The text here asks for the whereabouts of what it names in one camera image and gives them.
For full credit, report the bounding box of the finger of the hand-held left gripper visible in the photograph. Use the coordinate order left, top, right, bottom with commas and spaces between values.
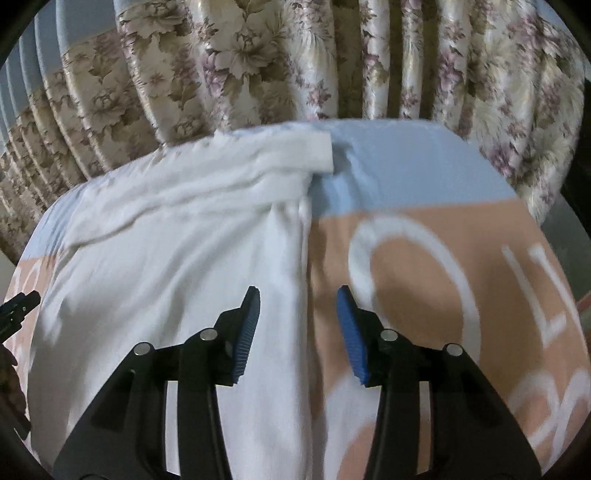
0, 291, 41, 343

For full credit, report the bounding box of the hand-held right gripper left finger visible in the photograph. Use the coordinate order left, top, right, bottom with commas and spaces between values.
53, 285, 261, 480

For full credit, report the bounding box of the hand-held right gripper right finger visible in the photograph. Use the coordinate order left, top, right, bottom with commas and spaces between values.
336, 285, 542, 480

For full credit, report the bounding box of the white knit sweater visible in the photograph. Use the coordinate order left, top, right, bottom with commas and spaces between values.
28, 129, 335, 480

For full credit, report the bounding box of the person's left hand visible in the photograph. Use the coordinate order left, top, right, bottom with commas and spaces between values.
0, 344, 31, 441

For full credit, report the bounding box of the peach printed blanket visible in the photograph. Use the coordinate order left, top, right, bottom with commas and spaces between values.
0, 119, 585, 480

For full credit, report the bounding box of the blue floral curtain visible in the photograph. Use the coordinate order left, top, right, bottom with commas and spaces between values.
0, 0, 588, 266

